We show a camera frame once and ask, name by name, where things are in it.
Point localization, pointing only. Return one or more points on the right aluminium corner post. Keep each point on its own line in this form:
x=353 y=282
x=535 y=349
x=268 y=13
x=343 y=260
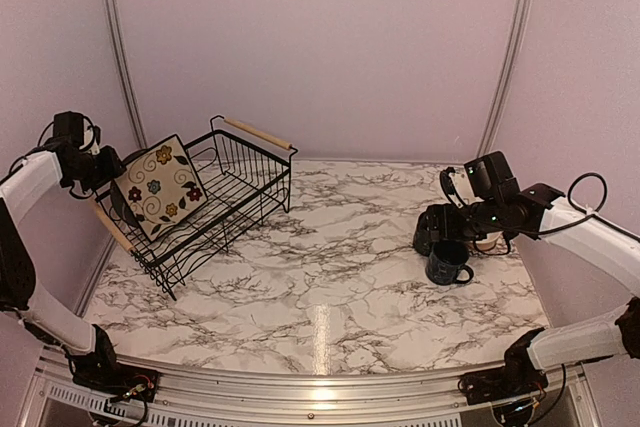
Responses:
x=515 y=39

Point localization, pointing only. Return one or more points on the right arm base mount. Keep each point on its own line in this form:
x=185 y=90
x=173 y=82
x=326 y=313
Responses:
x=493 y=384

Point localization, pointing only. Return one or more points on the round grey reindeer plate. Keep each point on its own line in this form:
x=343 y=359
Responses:
x=121 y=208

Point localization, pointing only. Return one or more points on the black wire dish rack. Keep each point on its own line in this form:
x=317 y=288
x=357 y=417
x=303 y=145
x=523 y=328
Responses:
x=247 y=176

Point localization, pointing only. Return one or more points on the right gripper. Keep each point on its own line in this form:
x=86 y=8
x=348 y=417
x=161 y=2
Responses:
x=450 y=231

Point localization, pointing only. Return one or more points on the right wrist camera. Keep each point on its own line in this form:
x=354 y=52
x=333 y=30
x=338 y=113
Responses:
x=490 y=178

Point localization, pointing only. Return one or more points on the dark blue mug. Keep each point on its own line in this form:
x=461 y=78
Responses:
x=447 y=264

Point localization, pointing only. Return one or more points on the aluminium corner post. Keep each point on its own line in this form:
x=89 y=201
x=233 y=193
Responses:
x=515 y=39
x=123 y=70

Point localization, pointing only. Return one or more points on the square floral ceramic plate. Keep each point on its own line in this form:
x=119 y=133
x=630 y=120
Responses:
x=161 y=188

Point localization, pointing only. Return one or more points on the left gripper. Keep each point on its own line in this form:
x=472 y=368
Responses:
x=112 y=169

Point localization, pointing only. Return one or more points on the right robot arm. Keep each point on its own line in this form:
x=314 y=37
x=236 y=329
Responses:
x=545 y=213

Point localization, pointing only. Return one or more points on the beige ceramic bowl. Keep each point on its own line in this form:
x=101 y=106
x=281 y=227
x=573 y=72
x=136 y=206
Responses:
x=487 y=244

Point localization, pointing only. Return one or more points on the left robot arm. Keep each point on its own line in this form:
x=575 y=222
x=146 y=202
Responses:
x=64 y=241

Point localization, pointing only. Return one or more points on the aluminium front rail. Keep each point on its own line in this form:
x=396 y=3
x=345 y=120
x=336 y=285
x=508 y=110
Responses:
x=190 y=396

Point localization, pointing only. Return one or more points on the dark green mug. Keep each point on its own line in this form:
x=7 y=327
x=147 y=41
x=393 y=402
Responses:
x=426 y=234

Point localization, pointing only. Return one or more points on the left aluminium corner post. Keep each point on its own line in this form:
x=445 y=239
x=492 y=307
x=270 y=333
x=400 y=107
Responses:
x=123 y=70

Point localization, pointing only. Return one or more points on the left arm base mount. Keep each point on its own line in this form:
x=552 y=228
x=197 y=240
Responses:
x=123 y=380

